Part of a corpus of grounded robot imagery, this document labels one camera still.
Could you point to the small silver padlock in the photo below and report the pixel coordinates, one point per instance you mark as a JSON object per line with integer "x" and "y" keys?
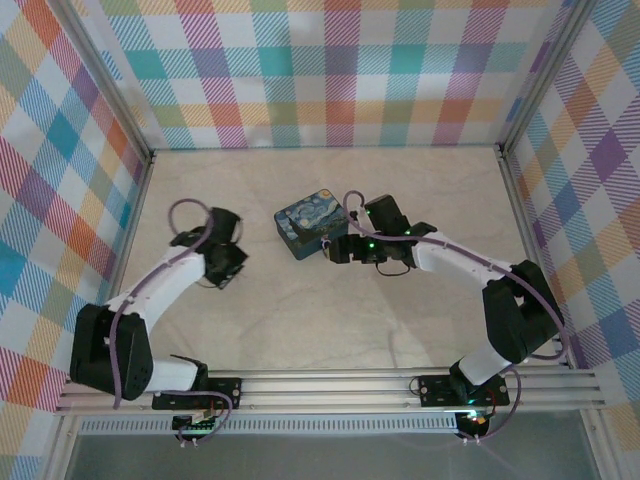
{"x": 325, "y": 245}

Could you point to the starry night tin box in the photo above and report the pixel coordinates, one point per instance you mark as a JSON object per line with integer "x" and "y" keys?
{"x": 310, "y": 220}

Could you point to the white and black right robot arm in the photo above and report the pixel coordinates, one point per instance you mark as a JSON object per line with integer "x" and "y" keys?
{"x": 450, "y": 257}

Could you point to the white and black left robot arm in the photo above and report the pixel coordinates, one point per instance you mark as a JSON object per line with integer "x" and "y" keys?
{"x": 165, "y": 280}

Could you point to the left controller circuit board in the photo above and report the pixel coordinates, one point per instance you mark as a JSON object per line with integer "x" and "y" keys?
{"x": 192, "y": 425}

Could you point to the controller circuit board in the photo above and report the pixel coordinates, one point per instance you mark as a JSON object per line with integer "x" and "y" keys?
{"x": 192, "y": 425}
{"x": 477, "y": 420}

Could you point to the right controller circuit board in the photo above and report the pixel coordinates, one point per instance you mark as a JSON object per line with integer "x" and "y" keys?
{"x": 477, "y": 420}

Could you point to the aluminium floor frame bar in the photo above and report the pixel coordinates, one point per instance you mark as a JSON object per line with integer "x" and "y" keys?
{"x": 134, "y": 215}

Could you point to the thin aluminium rear frame bar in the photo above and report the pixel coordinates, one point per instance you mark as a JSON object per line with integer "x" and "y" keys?
{"x": 325, "y": 148}

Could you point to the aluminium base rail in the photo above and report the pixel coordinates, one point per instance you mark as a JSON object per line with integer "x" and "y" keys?
{"x": 325, "y": 390}

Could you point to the aluminium frame post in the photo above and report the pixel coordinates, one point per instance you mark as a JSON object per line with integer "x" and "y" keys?
{"x": 100, "y": 75}
{"x": 545, "y": 75}

